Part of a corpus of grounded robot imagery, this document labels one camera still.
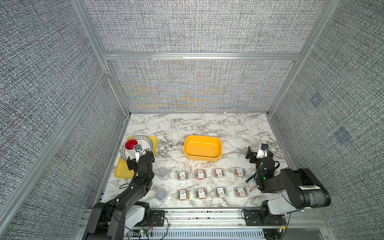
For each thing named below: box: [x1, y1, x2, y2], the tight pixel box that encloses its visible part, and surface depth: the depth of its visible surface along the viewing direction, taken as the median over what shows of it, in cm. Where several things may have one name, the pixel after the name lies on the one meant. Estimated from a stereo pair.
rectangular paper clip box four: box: [234, 186, 248, 198], surface depth 81 cm
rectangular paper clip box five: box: [194, 169, 206, 181], surface depth 87 cm
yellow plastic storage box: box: [183, 135, 223, 162], surface depth 101 cm
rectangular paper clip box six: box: [233, 167, 246, 177], surface depth 89 cm
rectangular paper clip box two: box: [176, 189, 190, 201], surface depth 81 cm
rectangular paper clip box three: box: [195, 187, 206, 200], surface depth 81 cm
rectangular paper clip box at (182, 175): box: [176, 170, 189, 181], surface depth 87 cm
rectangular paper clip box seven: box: [215, 186, 227, 199], surface depth 81 cm
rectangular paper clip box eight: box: [213, 168, 225, 179], surface depth 88 cm
